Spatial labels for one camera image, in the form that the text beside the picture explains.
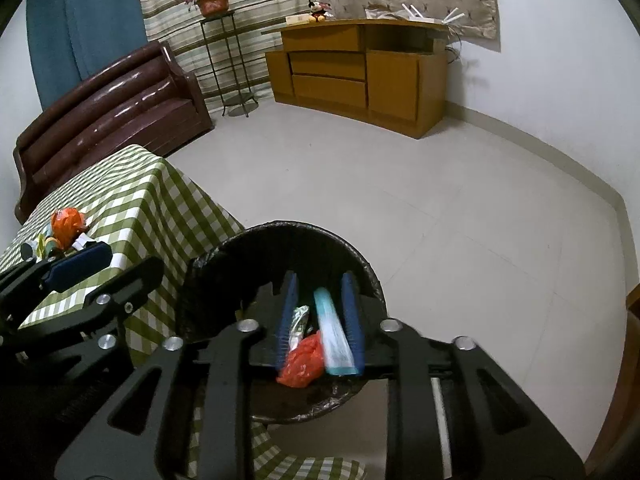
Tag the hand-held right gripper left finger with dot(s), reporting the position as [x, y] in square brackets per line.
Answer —
[289, 310]

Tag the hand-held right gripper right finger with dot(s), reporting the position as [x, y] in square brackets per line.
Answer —
[351, 310]

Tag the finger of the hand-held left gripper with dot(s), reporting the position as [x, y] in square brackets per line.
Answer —
[80, 265]
[130, 290]

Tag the silver white wrapper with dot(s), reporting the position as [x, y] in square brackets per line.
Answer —
[301, 322]

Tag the white blue narrow box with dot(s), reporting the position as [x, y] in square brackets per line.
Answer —
[81, 245]

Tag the teal and white tube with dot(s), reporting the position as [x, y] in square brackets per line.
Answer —
[332, 335]

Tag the green yellow black tube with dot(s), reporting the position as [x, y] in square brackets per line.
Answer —
[50, 247]

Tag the orange plastic bag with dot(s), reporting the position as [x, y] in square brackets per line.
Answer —
[67, 225]

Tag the dark grey cylinder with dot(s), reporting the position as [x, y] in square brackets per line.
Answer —
[29, 251]

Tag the red plastic bag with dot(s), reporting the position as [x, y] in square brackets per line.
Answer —
[302, 362]

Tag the black trash bin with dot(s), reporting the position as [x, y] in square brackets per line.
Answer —
[300, 250]

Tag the green checked tablecloth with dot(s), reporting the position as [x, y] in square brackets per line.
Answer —
[140, 195]

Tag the dark red leather sofa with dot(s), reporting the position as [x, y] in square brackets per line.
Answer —
[110, 110]

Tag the black metal plant stand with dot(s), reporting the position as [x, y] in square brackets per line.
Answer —
[240, 96]

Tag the wooden cabinet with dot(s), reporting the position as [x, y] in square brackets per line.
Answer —
[330, 90]

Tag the blue curtain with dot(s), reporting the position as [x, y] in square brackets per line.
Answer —
[85, 15]

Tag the brown wooden furniture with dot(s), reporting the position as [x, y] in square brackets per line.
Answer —
[620, 385]

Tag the white flat box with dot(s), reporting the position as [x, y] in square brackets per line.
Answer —
[297, 20]

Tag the crumpled white plastic sheet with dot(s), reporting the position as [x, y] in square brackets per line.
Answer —
[380, 14]

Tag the white router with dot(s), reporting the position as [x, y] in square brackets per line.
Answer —
[425, 19]

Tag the mouse plush toy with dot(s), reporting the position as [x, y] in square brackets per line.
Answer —
[317, 10]

